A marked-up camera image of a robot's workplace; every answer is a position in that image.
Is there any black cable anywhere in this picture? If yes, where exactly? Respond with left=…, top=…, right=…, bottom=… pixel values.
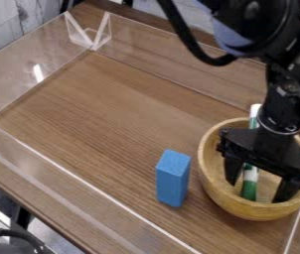
left=157, top=0, right=237, bottom=67

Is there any blue rectangular block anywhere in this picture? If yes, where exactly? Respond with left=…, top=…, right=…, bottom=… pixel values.
left=155, top=150, right=191, bottom=207

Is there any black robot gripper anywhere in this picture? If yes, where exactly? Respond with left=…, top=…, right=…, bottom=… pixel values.
left=217, top=127, right=300, bottom=203

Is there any clear acrylic corner bracket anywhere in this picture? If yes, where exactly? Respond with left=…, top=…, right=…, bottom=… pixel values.
left=64, top=12, right=111, bottom=52

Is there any clear acrylic barrier wall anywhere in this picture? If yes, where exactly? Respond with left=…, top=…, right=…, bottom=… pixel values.
left=0, top=13, right=300, bottom=254

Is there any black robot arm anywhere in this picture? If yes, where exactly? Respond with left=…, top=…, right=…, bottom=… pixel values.
left=197, top=0, right=300, bottom=202

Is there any green and white marker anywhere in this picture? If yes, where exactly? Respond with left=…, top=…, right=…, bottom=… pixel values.
left=241, top=104, right=261, bottom=201

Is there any brown wooden bowl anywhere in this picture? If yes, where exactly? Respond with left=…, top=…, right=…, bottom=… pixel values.
left=198, top=117, right=300, bottom=221

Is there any black metal bracket with bolt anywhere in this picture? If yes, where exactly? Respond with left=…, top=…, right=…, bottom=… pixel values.
left=11, top=230, right=45, bottom=254

